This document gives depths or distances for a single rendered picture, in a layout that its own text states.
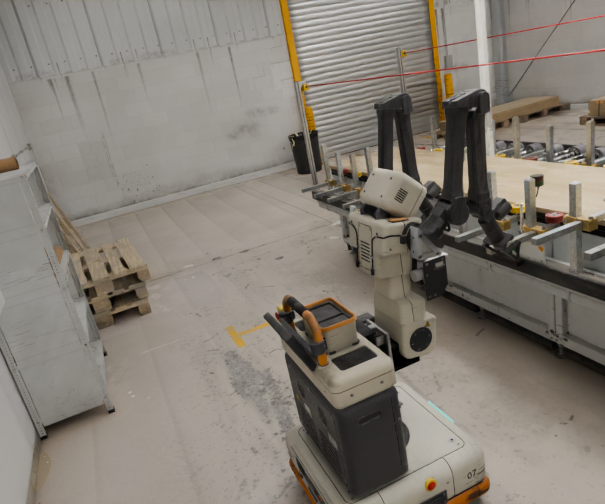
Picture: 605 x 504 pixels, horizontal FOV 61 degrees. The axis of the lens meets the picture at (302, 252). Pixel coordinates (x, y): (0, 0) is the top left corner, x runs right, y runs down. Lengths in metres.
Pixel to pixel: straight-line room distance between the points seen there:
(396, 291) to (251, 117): 8.20
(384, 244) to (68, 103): 8.08
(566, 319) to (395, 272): 1.43
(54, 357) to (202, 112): 6.95
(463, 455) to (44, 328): 2.37
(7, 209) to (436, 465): 2.48
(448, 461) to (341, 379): 0.64
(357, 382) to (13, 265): 2.13
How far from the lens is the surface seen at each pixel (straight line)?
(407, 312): 2.00
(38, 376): 3.48
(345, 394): 1.80
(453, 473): 2.23
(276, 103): 10.13
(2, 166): 3.68
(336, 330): 1.87
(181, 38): 9.75
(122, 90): 9.53
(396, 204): 1.86
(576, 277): 2.61
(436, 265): 1.99
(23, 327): 3.36
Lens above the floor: 1.80
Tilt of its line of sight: 19 degrees down
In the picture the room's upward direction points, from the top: 12 degrees counter-clockwise
